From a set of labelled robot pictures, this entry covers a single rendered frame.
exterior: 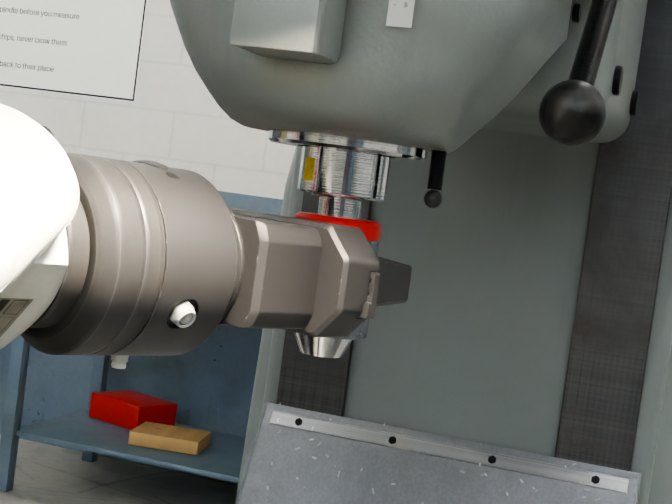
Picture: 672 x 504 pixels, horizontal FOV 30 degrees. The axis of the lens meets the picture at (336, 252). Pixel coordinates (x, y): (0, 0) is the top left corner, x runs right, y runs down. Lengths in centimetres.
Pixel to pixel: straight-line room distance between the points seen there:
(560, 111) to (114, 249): 20
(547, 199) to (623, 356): 14
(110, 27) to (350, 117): 497
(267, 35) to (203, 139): 475
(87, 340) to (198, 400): 479
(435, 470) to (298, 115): 50
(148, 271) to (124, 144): 493
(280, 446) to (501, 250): 25
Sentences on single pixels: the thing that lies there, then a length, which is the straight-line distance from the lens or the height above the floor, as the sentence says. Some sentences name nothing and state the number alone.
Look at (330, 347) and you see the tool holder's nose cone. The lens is 66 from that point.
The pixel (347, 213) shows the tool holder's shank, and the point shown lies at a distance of 66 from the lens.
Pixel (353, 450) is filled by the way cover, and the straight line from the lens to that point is 105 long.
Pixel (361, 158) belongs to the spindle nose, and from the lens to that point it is 65.
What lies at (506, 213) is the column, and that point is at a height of 128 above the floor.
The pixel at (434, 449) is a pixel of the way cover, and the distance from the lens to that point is 104.
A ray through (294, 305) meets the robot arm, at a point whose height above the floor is 123.
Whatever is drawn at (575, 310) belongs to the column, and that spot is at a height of 121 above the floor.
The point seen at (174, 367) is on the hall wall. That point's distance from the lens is 536.
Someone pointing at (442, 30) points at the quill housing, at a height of 136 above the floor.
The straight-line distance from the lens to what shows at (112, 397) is 510.
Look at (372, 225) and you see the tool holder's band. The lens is 66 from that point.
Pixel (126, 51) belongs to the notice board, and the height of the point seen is 173.
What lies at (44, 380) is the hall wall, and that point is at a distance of 565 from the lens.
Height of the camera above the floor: 129
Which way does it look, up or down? 3 degrees down
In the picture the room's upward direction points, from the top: 8 degrees clockwise
